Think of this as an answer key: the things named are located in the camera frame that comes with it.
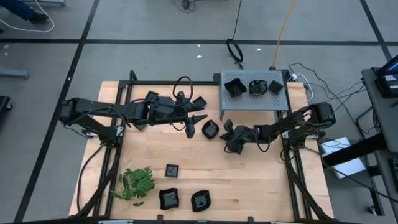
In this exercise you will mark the person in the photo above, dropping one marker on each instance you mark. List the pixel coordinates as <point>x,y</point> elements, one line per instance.
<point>18,9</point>

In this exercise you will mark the grey perforated metal shelf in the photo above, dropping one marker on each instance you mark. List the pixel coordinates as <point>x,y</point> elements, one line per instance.
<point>252,104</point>

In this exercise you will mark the grey cart base bar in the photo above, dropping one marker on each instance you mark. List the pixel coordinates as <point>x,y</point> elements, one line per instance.
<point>14,74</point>
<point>46,2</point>

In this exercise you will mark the black leaf-shaped mini plate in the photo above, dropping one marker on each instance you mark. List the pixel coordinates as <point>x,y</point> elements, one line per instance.
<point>210,129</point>

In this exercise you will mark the green artificial leaf sprig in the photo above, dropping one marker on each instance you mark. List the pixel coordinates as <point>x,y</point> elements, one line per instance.
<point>136,183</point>

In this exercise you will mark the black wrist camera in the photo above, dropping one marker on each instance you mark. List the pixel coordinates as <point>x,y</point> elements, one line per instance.
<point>182,98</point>
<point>242,137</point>

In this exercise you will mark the black computer monitor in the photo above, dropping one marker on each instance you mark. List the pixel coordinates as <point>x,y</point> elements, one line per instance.
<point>388,84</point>

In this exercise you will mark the black desk base bar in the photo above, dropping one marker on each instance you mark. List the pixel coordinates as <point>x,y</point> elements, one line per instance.
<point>357,149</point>

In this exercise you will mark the black equipment foot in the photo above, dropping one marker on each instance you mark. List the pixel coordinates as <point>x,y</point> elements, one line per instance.
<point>4,104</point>

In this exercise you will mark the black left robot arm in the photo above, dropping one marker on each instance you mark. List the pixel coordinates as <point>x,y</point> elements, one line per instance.
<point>93,109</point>

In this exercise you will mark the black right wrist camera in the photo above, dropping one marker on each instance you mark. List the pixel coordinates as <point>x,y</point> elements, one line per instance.
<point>242,137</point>

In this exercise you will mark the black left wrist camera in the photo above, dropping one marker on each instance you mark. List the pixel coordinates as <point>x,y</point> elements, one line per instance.
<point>182,98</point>

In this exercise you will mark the large dark foreground bowl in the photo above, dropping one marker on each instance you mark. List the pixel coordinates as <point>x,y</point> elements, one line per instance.
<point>200,201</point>

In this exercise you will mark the grey desk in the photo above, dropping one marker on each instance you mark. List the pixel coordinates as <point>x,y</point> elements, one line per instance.
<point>384,121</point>

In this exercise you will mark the white box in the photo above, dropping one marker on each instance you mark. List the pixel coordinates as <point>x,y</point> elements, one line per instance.
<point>351,168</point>

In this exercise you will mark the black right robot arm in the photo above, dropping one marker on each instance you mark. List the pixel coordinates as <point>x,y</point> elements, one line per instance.
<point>323,113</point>

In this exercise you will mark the black caster wheel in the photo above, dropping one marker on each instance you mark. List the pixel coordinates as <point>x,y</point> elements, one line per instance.
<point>373,210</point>

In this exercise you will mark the black wavy square mini plate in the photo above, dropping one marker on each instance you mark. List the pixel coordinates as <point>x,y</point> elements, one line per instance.
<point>235,88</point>
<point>169,199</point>

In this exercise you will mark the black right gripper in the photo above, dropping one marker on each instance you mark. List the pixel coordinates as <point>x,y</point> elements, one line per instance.
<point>237,141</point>

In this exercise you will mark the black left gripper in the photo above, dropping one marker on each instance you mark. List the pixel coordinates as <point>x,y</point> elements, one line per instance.
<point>164,112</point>

